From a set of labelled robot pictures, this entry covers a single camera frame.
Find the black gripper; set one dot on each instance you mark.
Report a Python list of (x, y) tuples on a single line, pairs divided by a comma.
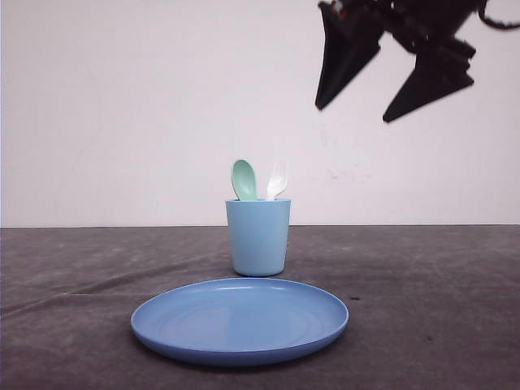
[(426, 28)]

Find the white plastic fork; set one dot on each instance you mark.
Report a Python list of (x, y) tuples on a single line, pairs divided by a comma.
[(277, 182)]

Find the mint green plastic spoon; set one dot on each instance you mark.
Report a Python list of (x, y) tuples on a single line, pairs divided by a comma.
[(244, 181)]

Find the light blue plastic cup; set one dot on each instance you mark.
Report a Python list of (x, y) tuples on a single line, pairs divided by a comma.
[(258, 232)]

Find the grey table cloth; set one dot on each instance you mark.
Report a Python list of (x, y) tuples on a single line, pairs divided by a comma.
[(431, 307)]

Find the blue plastic plate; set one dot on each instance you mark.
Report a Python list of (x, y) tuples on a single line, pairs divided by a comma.
[(240, 322)]

